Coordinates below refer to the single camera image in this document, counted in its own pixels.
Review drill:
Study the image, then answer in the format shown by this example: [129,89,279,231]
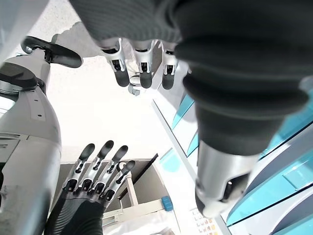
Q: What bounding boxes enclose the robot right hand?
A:
[45,140,136,235]

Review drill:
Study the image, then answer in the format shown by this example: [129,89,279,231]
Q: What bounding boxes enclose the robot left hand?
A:
[69,0,313,218]

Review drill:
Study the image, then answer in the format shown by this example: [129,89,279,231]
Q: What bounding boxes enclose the blue tape piece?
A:
[161,196,173,211]

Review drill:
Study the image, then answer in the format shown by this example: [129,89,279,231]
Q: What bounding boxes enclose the grey cart caster wheel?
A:
[128,83,140,96]

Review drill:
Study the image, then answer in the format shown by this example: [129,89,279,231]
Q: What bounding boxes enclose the robot right leg silver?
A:
[0,35,84,235]

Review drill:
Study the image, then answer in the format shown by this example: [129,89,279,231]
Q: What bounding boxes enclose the white medical cart blue drawers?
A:
[151,41,313,235]

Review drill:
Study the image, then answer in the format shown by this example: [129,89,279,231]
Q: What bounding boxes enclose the white perforated basket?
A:
[190,208,221,235]

